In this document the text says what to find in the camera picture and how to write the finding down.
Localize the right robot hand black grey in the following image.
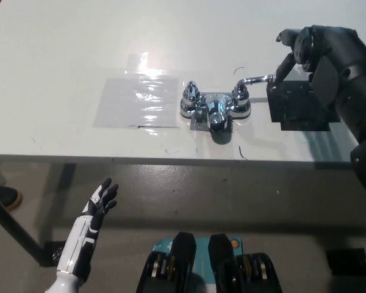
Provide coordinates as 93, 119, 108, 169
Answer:
274, 29, 301, 83

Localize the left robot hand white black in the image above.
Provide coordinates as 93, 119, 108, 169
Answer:
56, 178, 120, 278

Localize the chrome faucet body with spout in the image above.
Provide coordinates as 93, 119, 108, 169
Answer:
179, 91, 251, 132

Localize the black tape square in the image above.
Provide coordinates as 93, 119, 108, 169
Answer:
265, 79, 342, 132

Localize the black upright table leg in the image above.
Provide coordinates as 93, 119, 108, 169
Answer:
59, 163, 77, 199

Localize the black slanted table leg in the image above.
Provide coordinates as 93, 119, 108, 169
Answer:
0, 186, 66, 268

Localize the black shoe tan sole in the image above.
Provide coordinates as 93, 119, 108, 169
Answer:
0, 185, 23, 211

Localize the clear plastic taped sheet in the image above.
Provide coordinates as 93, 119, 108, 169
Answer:
93, 78, 181, 128

